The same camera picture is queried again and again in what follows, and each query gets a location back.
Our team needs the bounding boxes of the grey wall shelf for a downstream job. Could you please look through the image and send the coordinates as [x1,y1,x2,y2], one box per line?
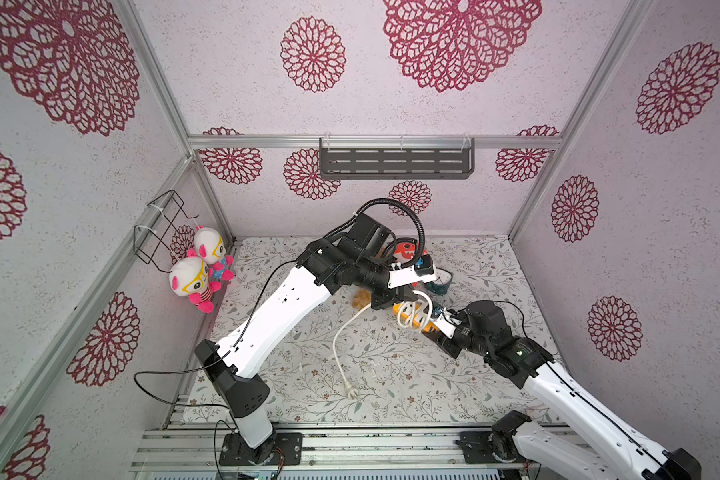
[318,137,475,180]

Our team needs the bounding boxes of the pink white plush doll front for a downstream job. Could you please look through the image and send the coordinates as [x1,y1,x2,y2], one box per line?
[169,257,222,313]

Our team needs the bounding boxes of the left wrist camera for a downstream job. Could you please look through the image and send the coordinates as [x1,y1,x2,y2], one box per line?
[387,254,438,289]

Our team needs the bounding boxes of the black wire basket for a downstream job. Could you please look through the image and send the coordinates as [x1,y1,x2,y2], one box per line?
[131,189,198,274]

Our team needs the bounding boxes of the orange power strip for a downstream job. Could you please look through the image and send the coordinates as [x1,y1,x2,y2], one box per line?
[393,302,438,332]

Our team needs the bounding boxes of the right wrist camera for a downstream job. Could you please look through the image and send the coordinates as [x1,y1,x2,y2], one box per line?
[431,306,467,340]

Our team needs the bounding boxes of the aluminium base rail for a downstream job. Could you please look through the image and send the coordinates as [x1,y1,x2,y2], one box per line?
[126,423,558,479]

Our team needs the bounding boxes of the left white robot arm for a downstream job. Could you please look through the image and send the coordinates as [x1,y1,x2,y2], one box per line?
[195,198,434,465]

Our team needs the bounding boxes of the teal alarm clock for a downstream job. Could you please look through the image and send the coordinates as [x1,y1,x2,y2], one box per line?
[425,268,453,296]

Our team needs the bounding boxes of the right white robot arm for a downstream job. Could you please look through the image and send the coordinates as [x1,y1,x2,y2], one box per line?
[414,300,702,479]

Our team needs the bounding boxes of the pink white plush doll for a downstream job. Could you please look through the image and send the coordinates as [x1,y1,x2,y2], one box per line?
[187,226,235,282]
[169,257,222,313]

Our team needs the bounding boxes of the brown gingerbread plush toy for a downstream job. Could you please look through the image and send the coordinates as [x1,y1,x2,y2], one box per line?
[351,288,372,311]

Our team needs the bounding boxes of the white power cord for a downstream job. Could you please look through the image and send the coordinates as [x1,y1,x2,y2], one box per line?
[332,289,434,402]

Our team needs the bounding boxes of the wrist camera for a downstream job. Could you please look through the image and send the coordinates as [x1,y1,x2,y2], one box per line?
[387,254,438,289]
[431,306,467,340]

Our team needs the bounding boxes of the pink white plush doll rear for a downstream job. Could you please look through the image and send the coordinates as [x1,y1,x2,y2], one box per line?
[187,226,235,282]

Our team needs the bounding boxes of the red shark plush toy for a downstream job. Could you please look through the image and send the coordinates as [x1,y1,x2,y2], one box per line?
[394,240,418,263]

